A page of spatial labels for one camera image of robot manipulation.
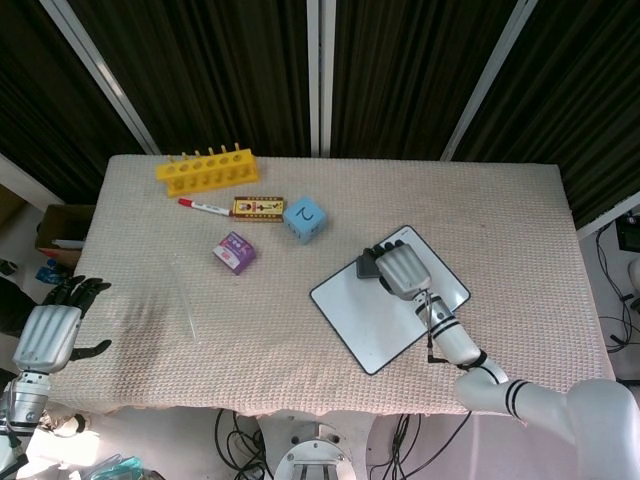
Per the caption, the white robot torso base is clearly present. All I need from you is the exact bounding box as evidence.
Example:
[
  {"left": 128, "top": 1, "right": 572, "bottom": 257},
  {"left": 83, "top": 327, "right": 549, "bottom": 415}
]
[{"left": 254, "top": 413, "right": 377, "bottom": 480}]

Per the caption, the small white whiteboard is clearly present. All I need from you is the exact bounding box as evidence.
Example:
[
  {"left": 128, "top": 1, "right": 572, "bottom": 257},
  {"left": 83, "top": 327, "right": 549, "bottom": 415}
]
[{"left": 308, "top": 224, "right": 472, "bottom": 376}]

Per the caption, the purple small carton box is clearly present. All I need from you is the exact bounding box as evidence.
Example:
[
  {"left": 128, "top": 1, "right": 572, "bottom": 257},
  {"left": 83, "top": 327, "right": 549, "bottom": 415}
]
[{"left": 212, "top": 230, "right": 257, "bottom": 276}]

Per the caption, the white vertical frame post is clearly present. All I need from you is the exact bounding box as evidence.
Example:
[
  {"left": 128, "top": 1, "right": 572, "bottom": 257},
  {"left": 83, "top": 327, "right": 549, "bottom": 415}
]
[{"left": 306, "top": 0, "right": 335, "bottom": 157}]

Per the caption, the clear teal plastic bag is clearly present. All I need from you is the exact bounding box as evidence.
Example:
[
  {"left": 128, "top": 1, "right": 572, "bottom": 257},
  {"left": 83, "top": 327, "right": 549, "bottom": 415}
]
[{"left": 88, "top": 453, "right": 157, "bottom": 480}]

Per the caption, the blue numbered foam cube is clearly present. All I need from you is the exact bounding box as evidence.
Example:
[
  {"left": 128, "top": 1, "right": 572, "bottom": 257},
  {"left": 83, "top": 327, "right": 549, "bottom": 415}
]
[{"left": 283, "top": 195, "right": 329, "bottom": 246}]

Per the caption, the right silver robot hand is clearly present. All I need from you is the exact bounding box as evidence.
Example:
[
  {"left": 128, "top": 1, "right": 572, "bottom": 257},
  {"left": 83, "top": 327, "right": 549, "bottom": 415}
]
[{"left": 362, "top": 239, "right": 432, "bottom": 301}]

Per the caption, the beige woven tablecloth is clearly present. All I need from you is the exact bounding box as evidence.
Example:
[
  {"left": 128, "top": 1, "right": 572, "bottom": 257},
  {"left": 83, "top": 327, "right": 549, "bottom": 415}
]
[{"left": 47, "top": 153, "right": 617, "bottom": 426}]

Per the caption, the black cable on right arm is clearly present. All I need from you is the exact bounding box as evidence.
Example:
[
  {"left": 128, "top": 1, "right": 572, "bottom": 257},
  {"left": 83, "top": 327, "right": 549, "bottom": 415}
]
[{"left": 422, "top": 289, "right": 489, "bottom": 372}]

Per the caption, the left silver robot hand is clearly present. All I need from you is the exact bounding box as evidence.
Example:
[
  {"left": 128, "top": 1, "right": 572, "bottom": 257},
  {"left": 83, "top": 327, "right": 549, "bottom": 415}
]
[{"left": 10, "top": 274, "right": 113, "bottom": 375}]

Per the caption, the blue plastic bag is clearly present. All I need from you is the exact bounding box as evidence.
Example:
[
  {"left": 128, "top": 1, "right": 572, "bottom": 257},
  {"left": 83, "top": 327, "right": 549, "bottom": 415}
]
[{"left": 35, "top": 259, "right": 72, "bottom": 285}]

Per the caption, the black electronic device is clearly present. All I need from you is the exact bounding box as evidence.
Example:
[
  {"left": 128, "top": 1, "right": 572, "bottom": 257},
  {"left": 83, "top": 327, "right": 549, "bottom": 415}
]
[{"left": 614, "top": 213, "right": 640, "bottom": 252}]

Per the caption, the clear glass tube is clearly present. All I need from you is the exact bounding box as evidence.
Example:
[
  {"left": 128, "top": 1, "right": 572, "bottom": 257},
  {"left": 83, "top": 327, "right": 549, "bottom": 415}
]
[{"left": 169, "top": 254, "right": 201, "bottom": 344}]

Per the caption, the yellow red flat box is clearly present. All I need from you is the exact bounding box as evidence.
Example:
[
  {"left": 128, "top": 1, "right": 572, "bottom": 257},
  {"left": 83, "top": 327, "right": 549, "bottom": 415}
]
[{"left": 230, "top": 195, "right": 287, "bottom": 224}]

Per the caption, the dark grey whiteboard eraser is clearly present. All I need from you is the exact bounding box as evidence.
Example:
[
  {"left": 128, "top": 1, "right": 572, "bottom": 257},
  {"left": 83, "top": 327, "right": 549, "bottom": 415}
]
[{"left": 355, "top": 252, "right": 384, "bottom": 280}]

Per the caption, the white low frame rail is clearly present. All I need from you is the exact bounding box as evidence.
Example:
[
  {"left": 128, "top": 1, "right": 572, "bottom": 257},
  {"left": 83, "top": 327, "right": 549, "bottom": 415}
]
[
  {"left": 574, "top": 197, "right": 640, "bottom": 242},
  {"left": 0, "top": 152, "right": 57, "bottom": 207}
]

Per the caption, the red capped white marker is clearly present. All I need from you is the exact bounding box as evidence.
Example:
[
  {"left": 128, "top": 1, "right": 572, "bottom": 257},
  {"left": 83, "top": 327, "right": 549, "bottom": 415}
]
[{"left": 178, "top": 197, "right": 234, "bottom": 217}]

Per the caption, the yellow test tube rack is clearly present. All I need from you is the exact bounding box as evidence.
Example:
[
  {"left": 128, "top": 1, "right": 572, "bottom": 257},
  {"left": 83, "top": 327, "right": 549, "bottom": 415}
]
[{"left": 155, "top": 142, "right": 262, "bottom": 197}]

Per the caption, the black curtain panel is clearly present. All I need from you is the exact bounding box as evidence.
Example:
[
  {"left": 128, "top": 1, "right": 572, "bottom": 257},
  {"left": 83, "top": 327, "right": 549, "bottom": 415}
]
[
  {"left": 69, "top": 0, "right": 312, "bottom": 157},
  {"left": 330, "top": 0, "right": 524, "bottom": 160},
  {"left": 0, "top": 0, "right": 149, "bottom": 206},
  {"left": 452, "top": 0, "right": 640, "bottom": 229}
]

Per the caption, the black floor cables bundle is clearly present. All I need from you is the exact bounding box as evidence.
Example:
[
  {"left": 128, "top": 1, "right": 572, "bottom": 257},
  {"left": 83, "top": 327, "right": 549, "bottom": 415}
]
[
  {"left": 368, "top": 412, "right": 474, "bottom": 480},
  {"left": 594, "top": 219, "right": 640, "bottom": 354},
  {"left": 214, "top": 408, "right": 266, "bottom": 480}
]

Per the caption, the white slanted frame post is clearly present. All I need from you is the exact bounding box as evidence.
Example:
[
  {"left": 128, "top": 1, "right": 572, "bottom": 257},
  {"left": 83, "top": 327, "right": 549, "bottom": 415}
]
[
  {"left": 42, "top": 0, "right": 160, "bottom": 155},
  {"left": 440, "top": 0, "right": 539, "bottom": 162}
]

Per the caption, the brown cardboard box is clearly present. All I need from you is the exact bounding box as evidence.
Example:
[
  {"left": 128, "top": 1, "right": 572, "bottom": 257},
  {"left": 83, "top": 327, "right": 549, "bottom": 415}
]
[{"left": 35, "top": 203, "right": 97, "bottom": 267}]

